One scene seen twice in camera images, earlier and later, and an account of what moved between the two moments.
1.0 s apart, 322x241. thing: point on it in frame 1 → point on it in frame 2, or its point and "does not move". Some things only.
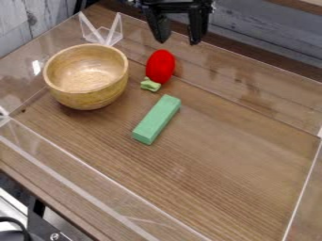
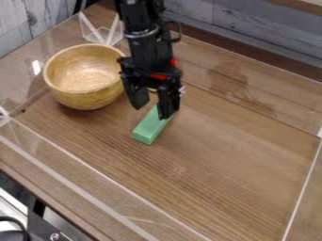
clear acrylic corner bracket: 101,35 does not move
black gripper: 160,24 → 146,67
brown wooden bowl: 85,75 does not move
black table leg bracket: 40,230 does not move
